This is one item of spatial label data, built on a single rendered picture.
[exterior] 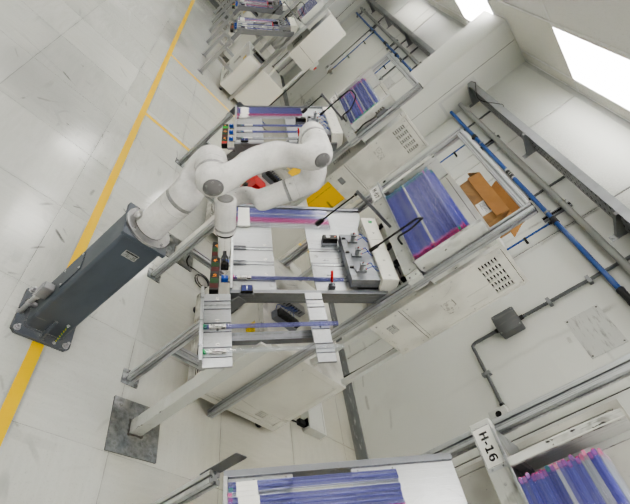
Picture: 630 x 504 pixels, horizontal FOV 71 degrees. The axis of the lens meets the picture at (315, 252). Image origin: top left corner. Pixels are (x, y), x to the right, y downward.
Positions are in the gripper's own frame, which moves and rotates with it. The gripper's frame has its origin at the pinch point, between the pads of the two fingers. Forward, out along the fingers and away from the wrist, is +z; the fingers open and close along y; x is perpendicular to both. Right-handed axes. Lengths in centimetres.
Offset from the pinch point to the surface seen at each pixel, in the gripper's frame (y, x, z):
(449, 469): 90, 72, 8
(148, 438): 38, -32, 74
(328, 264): -11, 49, 10
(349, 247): -17, 59, 4
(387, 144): -135, 110, 2
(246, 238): -30.1, 9.8, 10.2
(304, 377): 10, 42, 71
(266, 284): 3.4, 18.3, 10.2
